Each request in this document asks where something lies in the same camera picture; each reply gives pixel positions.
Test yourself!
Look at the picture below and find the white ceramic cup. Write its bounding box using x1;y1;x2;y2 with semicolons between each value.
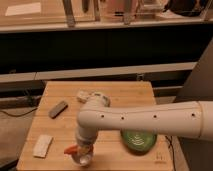
73;150;93;166

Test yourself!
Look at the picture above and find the red orange pepper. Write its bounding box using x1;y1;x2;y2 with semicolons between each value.
64;145;78;155

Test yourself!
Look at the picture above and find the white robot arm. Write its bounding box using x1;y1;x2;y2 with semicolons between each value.
76;93;213;155

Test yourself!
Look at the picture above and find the green ceramic bowl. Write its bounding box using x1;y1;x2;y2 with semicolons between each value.
120;131;157;153

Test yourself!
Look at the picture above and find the white sponge pad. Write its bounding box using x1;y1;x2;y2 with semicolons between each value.
33;135;53;158

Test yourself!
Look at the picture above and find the grey rectangular block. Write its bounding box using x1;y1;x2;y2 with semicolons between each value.
49;101;68;119

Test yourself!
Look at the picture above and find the black floor cable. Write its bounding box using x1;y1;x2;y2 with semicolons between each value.
0;89;40;118

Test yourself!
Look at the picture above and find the black cable right side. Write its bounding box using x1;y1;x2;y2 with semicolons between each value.
165;134;177;168

